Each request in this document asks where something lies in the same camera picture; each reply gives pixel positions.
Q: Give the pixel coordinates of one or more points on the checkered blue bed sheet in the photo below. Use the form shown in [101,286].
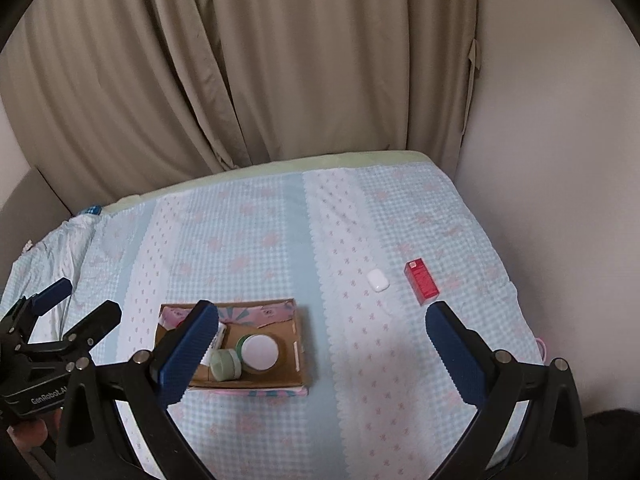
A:
[310,240]

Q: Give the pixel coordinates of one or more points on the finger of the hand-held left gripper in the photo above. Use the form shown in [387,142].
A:
[55,292]
[97,322]

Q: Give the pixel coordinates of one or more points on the cardboard box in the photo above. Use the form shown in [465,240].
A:
[298,332]

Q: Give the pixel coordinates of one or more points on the person's left hand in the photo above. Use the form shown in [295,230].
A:
[32,432]

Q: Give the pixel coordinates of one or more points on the beige curtain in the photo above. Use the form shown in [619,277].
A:
[250,60]

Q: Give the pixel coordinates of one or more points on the white earbud case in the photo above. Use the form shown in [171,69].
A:
[378,280]

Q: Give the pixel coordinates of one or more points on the small red carton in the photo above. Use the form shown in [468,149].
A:
[421,282]

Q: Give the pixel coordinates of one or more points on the white crumpled duvet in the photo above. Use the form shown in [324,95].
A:
[65,250]

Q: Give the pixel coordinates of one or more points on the pale green mattress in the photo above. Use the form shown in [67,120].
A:
[280,165]

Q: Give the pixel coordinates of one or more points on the pale green round tin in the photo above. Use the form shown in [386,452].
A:
[225,366]

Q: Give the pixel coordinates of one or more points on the dark cloth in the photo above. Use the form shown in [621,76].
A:
[615,447]

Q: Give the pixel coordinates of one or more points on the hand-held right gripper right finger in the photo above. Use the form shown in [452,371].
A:
[450,350]

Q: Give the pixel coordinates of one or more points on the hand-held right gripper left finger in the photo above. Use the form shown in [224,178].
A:
[192,350]

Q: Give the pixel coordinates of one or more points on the white pill bottle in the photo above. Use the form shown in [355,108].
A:
[218,337]

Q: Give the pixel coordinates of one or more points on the grey padded headboard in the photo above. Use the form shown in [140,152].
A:
[30,205]

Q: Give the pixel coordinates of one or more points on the blue patterned cloth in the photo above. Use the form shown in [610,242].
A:
[93,209]

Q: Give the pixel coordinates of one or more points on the green jar with white lid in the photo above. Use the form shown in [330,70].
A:
[260,351]

